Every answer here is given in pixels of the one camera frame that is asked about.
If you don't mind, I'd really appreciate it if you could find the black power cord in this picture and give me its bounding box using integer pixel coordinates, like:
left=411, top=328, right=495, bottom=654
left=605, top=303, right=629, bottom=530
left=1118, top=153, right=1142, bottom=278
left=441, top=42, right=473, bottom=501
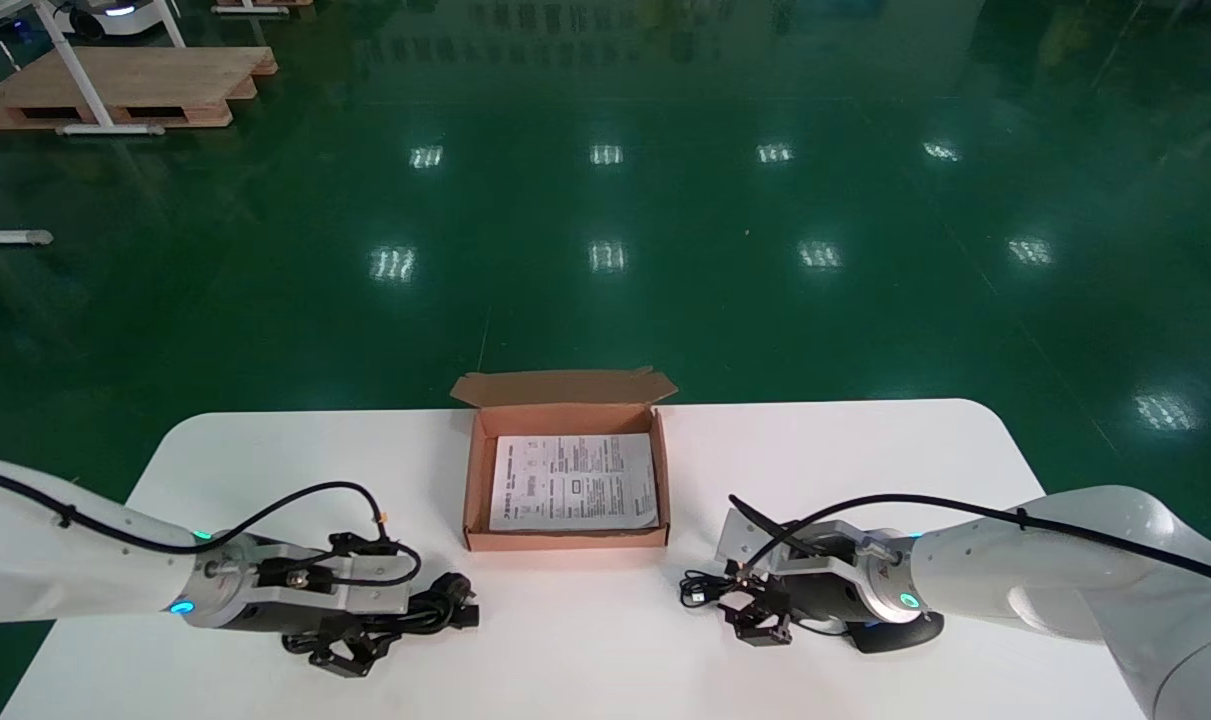
left=281, top=572, right=480, bottom=656

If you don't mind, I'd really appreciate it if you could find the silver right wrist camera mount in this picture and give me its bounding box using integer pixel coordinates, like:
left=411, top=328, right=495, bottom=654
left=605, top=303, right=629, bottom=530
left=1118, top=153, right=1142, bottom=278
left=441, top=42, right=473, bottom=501
left=715, top=508, right=771, bottom=576

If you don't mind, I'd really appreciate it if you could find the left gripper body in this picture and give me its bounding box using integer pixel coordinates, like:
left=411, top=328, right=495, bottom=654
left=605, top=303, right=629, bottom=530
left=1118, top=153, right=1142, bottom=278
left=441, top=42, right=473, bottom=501
left=250, top=545, right=342, bottom=634

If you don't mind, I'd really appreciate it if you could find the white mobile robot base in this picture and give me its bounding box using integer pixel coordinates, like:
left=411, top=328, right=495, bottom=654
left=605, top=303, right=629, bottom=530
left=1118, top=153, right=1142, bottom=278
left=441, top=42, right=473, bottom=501
left=50, top=0, right=161, bottom=39

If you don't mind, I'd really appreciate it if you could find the white metal table frame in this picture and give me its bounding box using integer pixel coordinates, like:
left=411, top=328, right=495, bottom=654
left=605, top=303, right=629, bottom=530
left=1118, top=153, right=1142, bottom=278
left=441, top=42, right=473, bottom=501
left=0, top=0, right=188, bottom=137

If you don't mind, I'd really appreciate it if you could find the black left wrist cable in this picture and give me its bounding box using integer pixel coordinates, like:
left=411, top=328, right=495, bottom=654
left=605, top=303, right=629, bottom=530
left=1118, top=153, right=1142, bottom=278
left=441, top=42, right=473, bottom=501
left=0, top=465, right=422, bottom=587

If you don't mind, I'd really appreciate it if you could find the white printed manual sheet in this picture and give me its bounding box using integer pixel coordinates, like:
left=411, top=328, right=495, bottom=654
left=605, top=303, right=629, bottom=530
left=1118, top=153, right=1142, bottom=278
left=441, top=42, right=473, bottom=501
left=489, top=433, right=660, bottom=533

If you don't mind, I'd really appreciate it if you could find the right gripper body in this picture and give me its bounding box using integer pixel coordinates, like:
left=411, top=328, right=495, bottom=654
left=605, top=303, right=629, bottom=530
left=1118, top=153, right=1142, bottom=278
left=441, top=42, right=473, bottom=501
left=764, top=521, right=882, bottom=627

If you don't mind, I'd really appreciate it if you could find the wooden pallet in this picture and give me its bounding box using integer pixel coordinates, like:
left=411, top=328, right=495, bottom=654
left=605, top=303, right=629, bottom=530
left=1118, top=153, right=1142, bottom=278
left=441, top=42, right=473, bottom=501
left=210, top=0, right=316, bottom=17
left=0, top=45, right=278, bottom=131

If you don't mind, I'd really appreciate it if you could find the black wired computer mouse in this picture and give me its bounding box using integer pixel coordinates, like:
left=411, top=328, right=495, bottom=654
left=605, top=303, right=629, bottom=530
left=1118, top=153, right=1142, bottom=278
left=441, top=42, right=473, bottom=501
left=679, top=570, right=946, bottom=656

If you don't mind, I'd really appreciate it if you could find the white metal table foot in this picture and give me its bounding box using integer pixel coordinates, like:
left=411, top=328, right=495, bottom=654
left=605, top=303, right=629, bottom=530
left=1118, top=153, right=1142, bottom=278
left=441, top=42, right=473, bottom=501
left=0, top=210, right=54, bottom=247

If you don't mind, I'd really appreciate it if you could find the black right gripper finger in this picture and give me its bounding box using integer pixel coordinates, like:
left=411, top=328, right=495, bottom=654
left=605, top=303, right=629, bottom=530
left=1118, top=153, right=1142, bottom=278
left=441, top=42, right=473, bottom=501
left=745, top=598, right=795, bottom=647
left=719, top=578, right=768, bottom=628

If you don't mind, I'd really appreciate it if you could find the brown cardboard storage box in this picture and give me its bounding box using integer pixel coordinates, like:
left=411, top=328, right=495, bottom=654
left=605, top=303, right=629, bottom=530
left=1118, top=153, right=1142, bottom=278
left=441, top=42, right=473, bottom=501
left=450, top=366, right=679, bottom=553

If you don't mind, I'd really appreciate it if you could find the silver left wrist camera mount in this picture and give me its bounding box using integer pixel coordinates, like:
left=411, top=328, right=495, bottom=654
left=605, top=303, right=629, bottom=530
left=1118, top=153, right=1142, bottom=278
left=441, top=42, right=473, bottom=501
left=335, top=575, right=412, bottom=617

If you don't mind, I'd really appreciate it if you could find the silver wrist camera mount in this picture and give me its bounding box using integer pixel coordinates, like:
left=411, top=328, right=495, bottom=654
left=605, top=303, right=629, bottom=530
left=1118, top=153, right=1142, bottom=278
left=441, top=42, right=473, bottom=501
left=335, top=575, right=412, bottom=617
left=715, top=508, right=771, bottom=576

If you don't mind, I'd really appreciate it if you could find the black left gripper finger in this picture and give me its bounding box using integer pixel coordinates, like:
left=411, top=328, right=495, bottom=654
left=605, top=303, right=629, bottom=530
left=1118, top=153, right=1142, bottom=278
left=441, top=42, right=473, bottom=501
left=349, top=614, right=397, bottom=662
left=309, top=631, right=375, bottom=680

